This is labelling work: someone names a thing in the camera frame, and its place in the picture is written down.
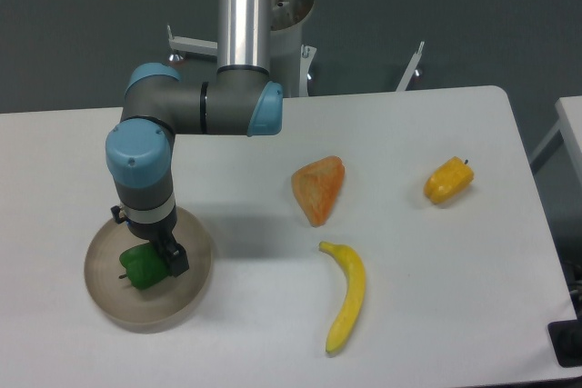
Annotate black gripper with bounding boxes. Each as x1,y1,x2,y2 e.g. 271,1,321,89
110,205,189,277

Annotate green toy bell pepper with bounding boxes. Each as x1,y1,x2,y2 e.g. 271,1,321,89
118,243,170,290

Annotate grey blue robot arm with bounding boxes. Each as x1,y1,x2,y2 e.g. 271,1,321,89
105,0,283,277

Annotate beige round plate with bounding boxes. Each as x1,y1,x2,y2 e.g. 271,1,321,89
84,207,213,333

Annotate yellow toy bell pepper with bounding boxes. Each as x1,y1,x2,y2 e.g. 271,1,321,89
423,156,475,204

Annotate orange toy bread wedge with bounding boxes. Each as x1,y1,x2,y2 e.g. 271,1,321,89
291,155,345,227

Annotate yellow toy banana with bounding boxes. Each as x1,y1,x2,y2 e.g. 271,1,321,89
319,241,366,355

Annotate black device at edge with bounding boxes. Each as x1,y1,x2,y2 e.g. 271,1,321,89
547,319,581,368

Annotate white side table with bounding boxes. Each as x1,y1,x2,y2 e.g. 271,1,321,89
528,95,581,181

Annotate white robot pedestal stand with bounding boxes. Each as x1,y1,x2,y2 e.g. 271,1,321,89
164,0,426,99

